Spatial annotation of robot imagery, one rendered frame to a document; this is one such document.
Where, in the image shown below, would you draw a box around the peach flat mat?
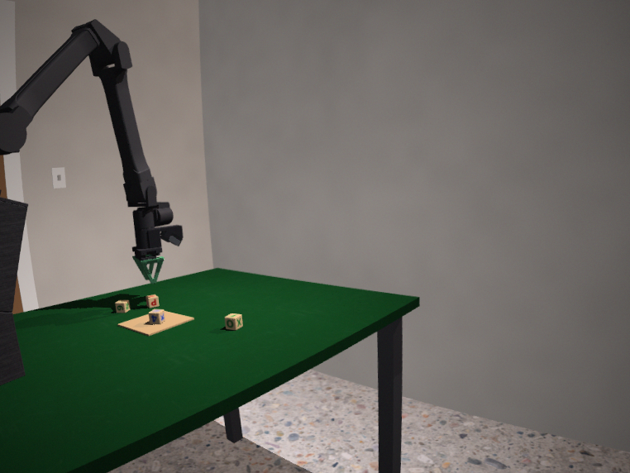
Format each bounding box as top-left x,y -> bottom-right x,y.
117,311 -> 194,336

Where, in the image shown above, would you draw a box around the beige letter block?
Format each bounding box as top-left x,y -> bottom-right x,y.
146,294 -> 159,308
115,300 -> 130,313
225,313 -> 243,330
149,309 -> 165,324

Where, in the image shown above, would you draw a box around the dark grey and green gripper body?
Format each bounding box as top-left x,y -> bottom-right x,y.
132,227 -> 162,260

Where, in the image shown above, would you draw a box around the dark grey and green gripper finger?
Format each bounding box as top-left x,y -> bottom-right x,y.
139,256 -> 164,284
132,256 -> 154,280

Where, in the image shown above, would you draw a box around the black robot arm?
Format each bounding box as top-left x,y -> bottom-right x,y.
0,19 -> 183,248

